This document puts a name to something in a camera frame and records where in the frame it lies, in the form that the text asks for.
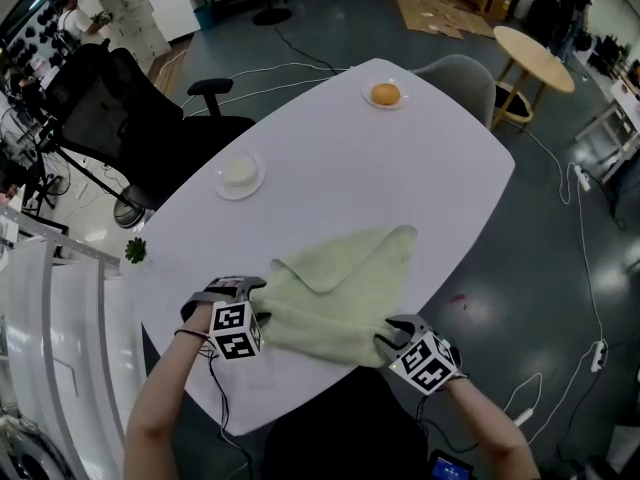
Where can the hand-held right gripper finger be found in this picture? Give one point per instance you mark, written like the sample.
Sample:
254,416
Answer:
412,325
391,348

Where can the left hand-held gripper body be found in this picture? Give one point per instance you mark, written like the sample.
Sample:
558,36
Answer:
232,330

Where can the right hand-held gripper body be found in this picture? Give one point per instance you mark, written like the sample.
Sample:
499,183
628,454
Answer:
425,365

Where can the light green cloth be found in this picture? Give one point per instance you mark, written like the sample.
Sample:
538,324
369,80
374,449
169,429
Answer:
330,298

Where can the person's left forearm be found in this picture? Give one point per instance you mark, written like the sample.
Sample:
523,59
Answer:
155,408

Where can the person's right forearm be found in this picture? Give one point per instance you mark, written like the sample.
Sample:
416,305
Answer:
490,428

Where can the person's left hand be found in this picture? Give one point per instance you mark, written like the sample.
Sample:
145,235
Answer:
230,283

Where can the person's black clothing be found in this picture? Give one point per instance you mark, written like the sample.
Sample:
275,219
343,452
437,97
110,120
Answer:
345,433

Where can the black device blue screen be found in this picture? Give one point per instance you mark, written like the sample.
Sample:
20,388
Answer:
450,468

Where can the white power strip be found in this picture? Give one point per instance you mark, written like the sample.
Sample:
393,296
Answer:
598,355
582,178
522,416

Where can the white cup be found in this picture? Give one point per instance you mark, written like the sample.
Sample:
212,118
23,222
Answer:
240,169

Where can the small green potted plant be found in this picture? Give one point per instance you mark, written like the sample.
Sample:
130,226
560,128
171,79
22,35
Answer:
136,249

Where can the white metal shelving rack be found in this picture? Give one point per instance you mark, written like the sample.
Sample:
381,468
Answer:
65,343

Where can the black mesh office chair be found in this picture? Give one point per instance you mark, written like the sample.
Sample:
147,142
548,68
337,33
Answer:
125,118

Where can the orange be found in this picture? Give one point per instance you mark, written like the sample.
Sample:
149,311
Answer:
385,93

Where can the grey white oval device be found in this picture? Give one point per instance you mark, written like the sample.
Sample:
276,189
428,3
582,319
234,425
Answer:
30,455

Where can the grey shell chair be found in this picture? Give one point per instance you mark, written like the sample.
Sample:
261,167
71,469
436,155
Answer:
460,83

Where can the white desk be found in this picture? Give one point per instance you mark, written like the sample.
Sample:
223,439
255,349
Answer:
612,123

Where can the round wooden table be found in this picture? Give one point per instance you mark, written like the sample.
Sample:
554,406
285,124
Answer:
535,58

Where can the white locker cabinet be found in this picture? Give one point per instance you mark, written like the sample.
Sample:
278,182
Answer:
150,8

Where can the flattened cardboard sheets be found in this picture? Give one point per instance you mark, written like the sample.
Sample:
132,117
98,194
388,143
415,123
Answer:
440,15

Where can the black floor stand with camera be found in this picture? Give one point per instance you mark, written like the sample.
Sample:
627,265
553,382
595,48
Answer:
125,213

